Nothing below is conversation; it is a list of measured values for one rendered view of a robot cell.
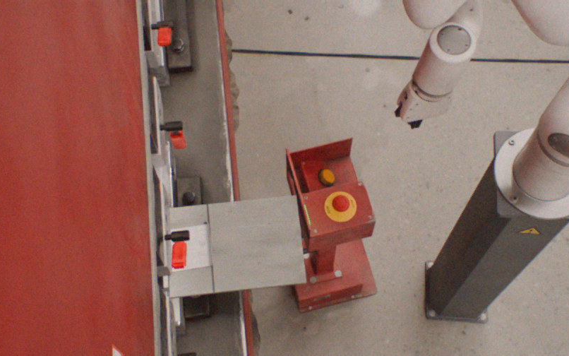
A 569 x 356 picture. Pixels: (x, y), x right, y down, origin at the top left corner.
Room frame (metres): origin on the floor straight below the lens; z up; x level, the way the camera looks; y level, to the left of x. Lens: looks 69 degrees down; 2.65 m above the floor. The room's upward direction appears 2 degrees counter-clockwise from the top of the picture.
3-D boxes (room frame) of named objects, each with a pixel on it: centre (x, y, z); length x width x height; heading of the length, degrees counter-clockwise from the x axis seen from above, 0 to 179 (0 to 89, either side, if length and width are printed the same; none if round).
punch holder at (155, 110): (0.65, 0.26, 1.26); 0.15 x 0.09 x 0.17; 4
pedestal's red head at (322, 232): (0.68, -0.10, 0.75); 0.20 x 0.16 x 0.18; 13
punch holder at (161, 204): (0.45, 0.24, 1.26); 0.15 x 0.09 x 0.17; 4
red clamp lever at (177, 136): (0.64, 0.20, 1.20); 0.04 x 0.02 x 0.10; 94
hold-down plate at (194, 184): (0.52, 0.19, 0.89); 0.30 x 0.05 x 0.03; 4
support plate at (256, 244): (0.49, 0.10, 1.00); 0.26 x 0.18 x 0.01; 94
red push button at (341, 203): (0.64, -0.12, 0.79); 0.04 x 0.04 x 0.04
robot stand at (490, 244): (0.62, -0.51, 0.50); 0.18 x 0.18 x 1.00; 85
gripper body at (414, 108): (0.78, -0.29, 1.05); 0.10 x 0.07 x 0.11; 103
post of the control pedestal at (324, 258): (0.68, -0.10, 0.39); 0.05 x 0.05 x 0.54; 13
